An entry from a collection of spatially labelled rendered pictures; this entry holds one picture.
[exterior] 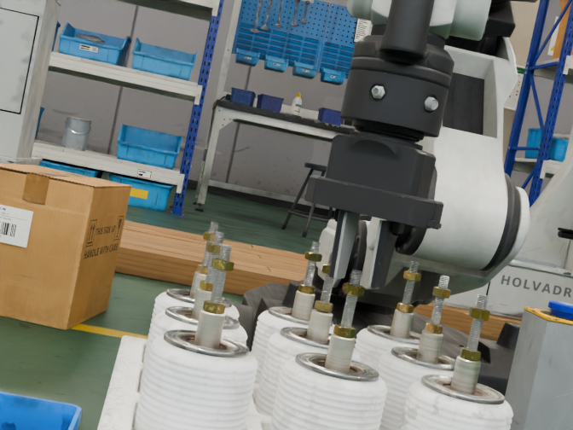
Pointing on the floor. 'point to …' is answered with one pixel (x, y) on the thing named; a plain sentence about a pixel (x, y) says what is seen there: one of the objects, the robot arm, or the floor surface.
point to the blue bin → (37, 414)
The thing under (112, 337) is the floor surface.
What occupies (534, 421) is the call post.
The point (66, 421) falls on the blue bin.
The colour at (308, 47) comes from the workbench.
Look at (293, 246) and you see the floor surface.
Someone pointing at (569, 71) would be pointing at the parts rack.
